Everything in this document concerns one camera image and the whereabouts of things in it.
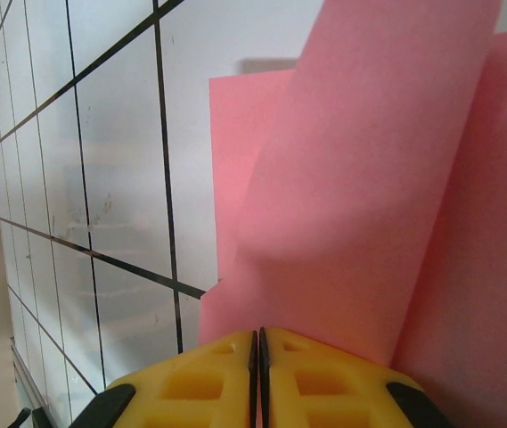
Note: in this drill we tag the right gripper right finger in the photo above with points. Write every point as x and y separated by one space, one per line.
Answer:
351 397

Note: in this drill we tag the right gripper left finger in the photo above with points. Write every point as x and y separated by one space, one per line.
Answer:
182 388

